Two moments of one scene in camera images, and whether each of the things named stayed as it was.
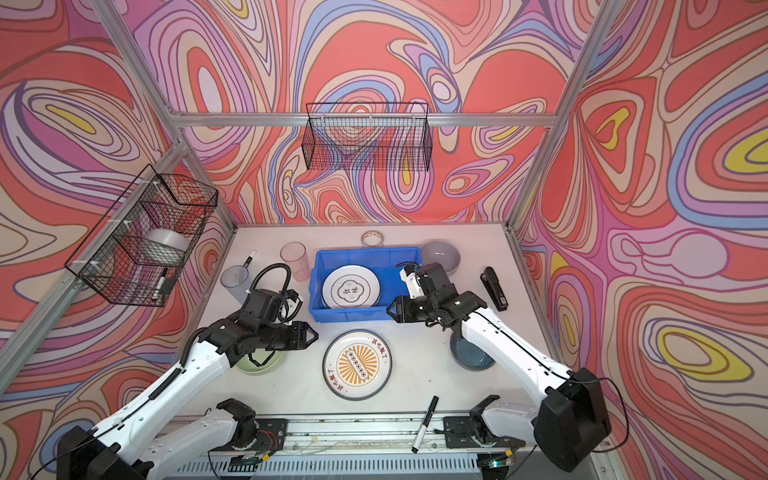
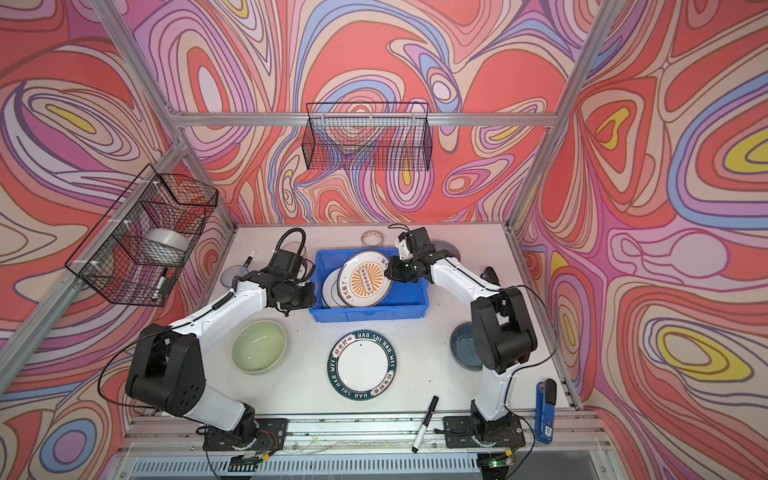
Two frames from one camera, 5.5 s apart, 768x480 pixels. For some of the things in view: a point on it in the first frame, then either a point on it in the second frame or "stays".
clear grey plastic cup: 236,279 stays
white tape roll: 165,247 stays
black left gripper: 299,336 -> 310,297
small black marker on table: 248,260 stays
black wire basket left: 137,248 stays
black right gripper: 402,309 -> 392,271
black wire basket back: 367,136 stays
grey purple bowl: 441,251 stays
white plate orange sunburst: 357,365 -> 361,280
